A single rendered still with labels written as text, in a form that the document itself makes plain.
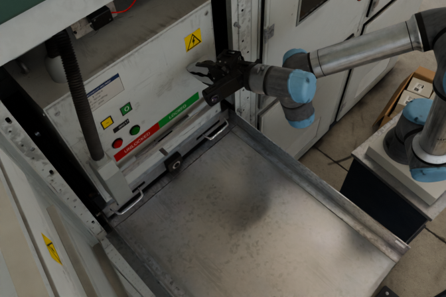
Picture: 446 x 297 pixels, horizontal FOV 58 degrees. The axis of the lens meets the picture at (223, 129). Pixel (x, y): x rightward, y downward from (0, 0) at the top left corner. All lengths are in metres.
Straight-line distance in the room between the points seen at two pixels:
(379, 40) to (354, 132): 1.52
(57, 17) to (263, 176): 0.85
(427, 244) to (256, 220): 1.24
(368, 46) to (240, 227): 0.64
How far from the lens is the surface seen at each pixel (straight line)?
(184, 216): 1.31
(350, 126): 2.58
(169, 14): 1.06
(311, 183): 1.36
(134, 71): 1.01
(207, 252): 1.26
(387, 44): 1.07
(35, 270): 0.54
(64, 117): 0.97
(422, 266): 2.30
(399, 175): 1.53
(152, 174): 1.33
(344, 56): 1.08
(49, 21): 0.78
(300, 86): 0.94
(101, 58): 0.99
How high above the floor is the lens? 2.05
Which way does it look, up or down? 55 degrees down
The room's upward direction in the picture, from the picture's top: 5 degrees counter-clockwise
